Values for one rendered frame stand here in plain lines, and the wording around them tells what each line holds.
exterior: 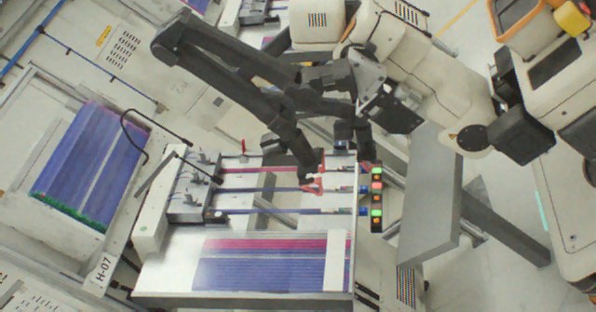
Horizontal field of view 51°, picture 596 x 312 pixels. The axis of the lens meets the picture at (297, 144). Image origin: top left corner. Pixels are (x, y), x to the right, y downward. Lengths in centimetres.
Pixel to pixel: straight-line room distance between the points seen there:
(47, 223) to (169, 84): 141
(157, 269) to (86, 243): 25
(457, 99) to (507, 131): 16
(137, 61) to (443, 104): 192
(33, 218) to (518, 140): 147
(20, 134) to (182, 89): 131
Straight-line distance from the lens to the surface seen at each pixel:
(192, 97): 336
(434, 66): 180
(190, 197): 227
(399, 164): 277
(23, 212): 215
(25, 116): 437
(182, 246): 223
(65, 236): 217
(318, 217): 222
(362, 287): 255
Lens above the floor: 172
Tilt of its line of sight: 19 degrees down
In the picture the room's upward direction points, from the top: 57 degrees counter-clockwise
